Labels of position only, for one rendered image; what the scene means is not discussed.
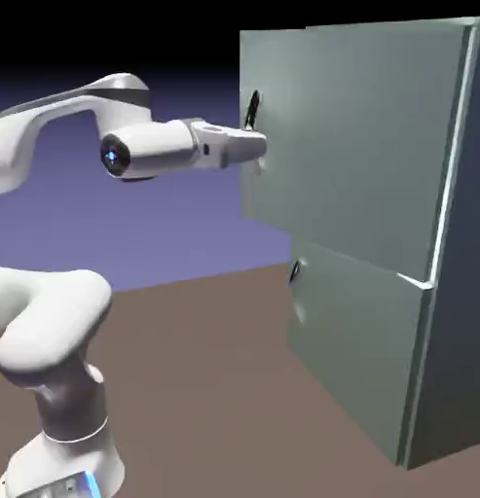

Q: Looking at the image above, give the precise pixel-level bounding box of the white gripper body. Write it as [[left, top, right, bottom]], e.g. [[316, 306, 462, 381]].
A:
[[219, 127, 269, 170]]

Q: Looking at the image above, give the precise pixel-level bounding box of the long dark curved door handle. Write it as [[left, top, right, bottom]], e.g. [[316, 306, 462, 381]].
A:
[[241, 89, 269, 175]]

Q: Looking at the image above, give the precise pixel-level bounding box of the large grey-green cabinet door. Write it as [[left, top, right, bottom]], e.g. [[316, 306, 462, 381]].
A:
[[239, 20, 474, 283]]

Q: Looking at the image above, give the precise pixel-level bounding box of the small grey-green cabinet door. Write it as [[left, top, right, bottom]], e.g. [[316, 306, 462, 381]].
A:
[[287, 236, 433, 466]]

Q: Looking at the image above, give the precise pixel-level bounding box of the grey-green cabinet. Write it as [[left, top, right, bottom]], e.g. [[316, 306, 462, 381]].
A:
[[239, 15, 480, 471]]

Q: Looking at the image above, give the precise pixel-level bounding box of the short dark curved door handle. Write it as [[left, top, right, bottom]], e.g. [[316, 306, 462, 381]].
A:
[[288, 258, 308, 324]]

